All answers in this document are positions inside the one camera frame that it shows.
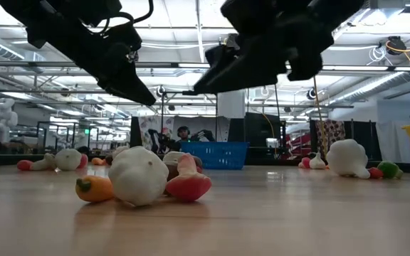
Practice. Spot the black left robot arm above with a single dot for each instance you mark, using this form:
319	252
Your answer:
48	14

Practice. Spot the large white toy garlic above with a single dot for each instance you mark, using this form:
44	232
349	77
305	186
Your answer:
137	176
347	158

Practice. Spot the black background robot arm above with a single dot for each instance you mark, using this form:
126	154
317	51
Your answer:
205	135
158	140

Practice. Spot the green cap toy mushroom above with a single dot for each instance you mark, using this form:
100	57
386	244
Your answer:
389	170

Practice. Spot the patterned hanging cloth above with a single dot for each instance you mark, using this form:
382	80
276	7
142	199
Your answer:
333	131

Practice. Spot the blue plastic basket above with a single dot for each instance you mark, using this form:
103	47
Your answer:
215	156

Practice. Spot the orange carrot piece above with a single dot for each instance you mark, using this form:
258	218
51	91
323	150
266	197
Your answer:
24	165

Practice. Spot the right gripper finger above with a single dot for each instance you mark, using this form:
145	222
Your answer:
219	55
247	73

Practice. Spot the black background stand frame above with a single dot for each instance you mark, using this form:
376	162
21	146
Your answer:
189	92

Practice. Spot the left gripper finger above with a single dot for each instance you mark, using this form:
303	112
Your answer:
126	85

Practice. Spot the small red toy mushroom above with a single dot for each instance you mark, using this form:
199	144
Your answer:
199	170

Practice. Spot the red toy pepper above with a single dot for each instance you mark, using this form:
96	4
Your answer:
376	173

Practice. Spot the black divider panel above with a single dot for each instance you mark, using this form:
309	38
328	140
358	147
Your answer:
258	131

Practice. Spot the red cap toy mushroom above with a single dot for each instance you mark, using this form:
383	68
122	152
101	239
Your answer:
305	163
84	161

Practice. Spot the white humanoid figure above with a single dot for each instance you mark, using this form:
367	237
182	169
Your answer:
3	117

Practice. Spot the white toy mushroom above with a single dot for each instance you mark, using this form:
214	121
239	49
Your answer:
43	164

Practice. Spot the person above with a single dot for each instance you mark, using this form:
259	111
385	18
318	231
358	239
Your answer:
183	133

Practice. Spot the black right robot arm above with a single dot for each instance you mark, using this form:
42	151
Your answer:
340	10

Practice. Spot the red storage rack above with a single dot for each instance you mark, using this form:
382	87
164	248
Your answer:
299	145

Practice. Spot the orange toy pepper green stem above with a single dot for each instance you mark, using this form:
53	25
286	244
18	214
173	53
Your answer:
96	190

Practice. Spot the small white toy garlic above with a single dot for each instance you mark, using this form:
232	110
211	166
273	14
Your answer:
317	163

